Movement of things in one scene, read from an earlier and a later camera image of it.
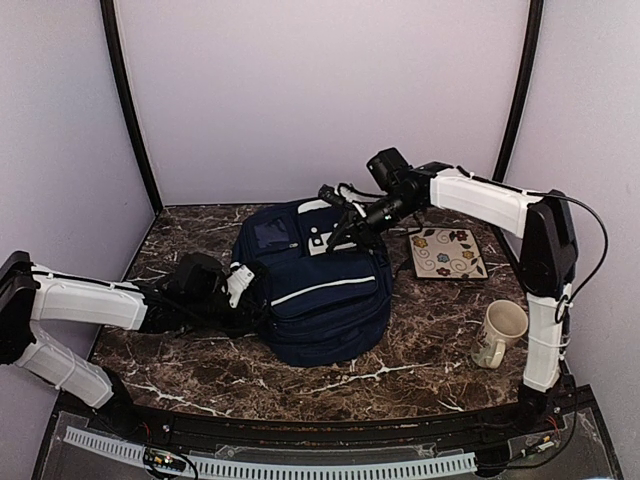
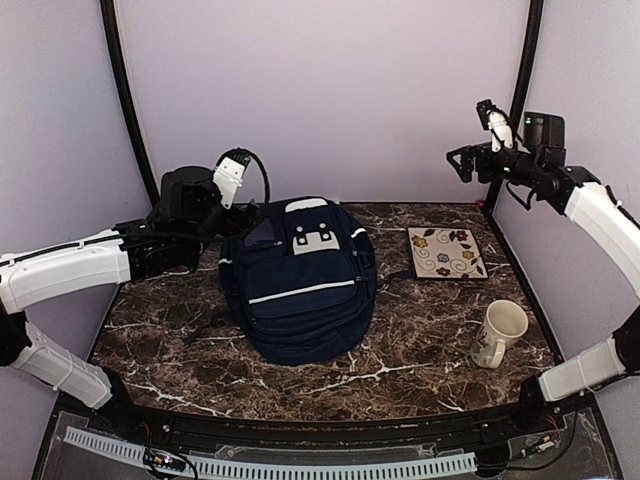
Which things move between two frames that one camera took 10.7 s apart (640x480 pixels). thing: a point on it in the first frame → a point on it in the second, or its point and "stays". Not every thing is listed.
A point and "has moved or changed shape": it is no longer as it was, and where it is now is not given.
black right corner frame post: [535, 20] stays
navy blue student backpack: [319, 308] has moved or changed shape
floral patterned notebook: [446, 254] stays
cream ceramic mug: [504, 321] stays
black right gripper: [359, 232] → [468, 152]
